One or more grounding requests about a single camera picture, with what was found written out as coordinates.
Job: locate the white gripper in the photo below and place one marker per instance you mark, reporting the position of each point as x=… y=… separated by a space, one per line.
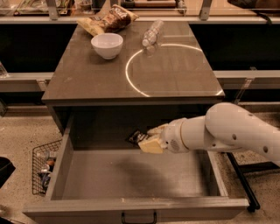
x=172 y=136

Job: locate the dark rxbar chocolate wrapper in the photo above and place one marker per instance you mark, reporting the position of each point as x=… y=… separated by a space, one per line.
x=137 y=136

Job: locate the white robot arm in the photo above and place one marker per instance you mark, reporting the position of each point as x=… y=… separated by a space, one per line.
x=225 y=127

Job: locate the open grey top drawer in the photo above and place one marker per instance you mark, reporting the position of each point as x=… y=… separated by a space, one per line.
x=98 y=175

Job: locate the black stand base bar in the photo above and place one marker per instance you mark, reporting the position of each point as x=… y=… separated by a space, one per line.
x=241 y=169

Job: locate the clear plastic water bottle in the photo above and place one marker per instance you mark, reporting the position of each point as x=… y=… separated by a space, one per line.
x=150 y=37

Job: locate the white ceramic bowl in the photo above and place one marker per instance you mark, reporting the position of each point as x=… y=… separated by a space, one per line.
x=107 y=45

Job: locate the brown chip bag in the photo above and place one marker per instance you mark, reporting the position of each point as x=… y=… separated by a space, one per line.
x=117 y=19

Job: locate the yellow chip bag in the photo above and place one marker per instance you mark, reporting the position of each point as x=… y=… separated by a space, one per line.
x=93 y=27

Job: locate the black object at left edge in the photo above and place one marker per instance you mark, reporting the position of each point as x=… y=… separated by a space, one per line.
x=6 y=169

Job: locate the black drawer handle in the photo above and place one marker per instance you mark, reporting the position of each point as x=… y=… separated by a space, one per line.
x=151 y=218

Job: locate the black wire basket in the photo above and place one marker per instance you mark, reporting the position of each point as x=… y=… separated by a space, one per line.
x=43 y=162

